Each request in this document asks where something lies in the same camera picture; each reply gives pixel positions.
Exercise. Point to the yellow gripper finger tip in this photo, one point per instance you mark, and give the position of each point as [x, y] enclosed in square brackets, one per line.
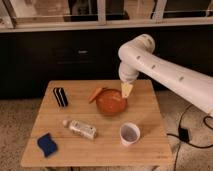
[126, 89]

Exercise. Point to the black white striped eraser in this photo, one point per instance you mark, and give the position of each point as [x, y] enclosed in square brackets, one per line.
[60, 96]

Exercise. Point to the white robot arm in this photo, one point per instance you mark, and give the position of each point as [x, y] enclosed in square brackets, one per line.
[137, 57]

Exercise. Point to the orange bowl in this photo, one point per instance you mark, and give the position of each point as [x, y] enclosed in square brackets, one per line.
[110, 102]

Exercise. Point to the orange carrot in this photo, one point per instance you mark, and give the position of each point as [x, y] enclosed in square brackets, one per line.
[95, 94]

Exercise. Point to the white paper cup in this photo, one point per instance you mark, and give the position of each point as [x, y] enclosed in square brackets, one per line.
[129, 133]

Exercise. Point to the wooden table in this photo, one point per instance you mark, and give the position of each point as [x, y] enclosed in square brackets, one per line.
[106, 149]

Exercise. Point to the black power adapter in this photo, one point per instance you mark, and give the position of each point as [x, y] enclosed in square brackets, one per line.
[183, 134]

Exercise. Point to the blue sponge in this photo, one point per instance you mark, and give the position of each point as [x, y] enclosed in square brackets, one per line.
[47, 145]

